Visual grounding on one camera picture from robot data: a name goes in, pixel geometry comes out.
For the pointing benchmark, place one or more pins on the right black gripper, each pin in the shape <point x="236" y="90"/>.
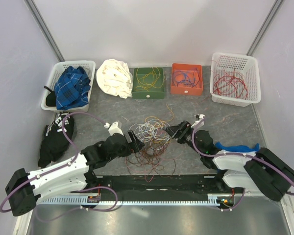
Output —
<point x="179" y="131"/>

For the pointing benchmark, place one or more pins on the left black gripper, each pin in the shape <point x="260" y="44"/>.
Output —
<point x="135" y="145"/>

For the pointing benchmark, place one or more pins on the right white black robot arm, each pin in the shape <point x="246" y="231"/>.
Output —
<point x="257" y="169"/>

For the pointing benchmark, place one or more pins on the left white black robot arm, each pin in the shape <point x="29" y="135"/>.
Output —
<point x="25" y="190"/>

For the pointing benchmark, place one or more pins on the orange drawer box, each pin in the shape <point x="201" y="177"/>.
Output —
<point x="186" y="79"/>

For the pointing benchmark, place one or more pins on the green drawer box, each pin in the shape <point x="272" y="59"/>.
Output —
<point x="148" y="83"/>

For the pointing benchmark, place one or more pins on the cream white cloth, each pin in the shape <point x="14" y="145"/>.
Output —
<point x="114" y="78"/>

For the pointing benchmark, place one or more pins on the right white plastic basket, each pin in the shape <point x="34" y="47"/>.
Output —
<point x="235" y="79"/>

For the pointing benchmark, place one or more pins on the white plastic basket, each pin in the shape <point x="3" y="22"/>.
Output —
<point x="235" y="79"/>
<point x="56" y="72"/>

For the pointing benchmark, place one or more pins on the black printed t-shirt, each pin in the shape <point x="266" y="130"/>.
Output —
<point x="54" y="143"/>

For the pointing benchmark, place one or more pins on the blue plaid cloth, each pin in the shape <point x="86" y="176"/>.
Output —
<point x="72" y="88"/>

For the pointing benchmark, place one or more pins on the black cloth in basket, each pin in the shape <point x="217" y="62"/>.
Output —
<point x="50" y="100"/>

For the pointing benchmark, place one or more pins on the left white plastic basket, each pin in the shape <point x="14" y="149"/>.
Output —
<point x="56" y="72"/>

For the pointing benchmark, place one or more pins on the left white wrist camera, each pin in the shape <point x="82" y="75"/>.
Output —
<point x="114" y="128"/>

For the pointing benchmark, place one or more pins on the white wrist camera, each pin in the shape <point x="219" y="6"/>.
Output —
<point x="114" y="128"/>
<point x="199" y="121"/>

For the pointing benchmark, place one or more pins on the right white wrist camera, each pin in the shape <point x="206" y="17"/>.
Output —
<point x="199" y="121"/>

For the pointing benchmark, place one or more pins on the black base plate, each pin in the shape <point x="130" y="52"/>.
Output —
<point x="201" y="183"/>

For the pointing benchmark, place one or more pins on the light blue cable duct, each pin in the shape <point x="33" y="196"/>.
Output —
<point x="85" y="200"/>

